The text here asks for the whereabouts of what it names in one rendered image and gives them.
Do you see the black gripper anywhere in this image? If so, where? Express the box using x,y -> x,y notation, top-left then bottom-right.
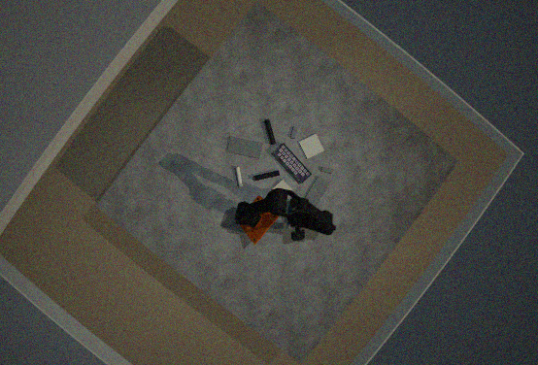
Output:
287,198 -> 305,241

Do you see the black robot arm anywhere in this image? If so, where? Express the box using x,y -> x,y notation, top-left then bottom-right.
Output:
235,188 -> 336,235

